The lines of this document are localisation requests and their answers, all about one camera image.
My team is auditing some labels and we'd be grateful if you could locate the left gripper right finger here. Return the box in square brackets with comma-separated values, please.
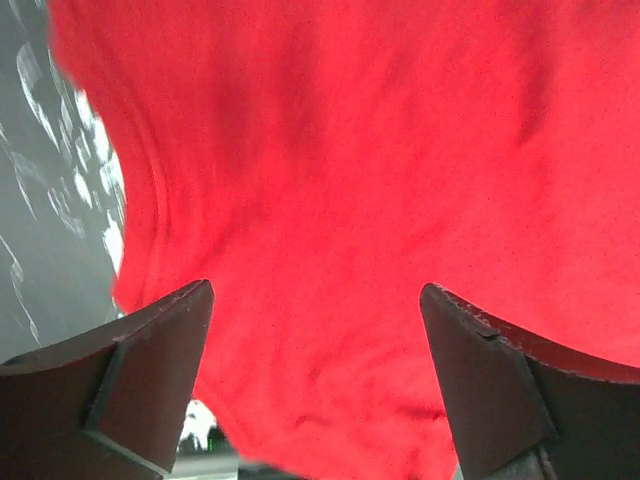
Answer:
[420, 284, 639, 479]

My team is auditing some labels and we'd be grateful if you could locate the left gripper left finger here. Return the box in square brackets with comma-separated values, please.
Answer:
[1, 280, 214, 479]

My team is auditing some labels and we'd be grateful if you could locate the dark red t-shirt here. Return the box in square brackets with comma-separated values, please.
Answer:
[49, 1, 639, 479]

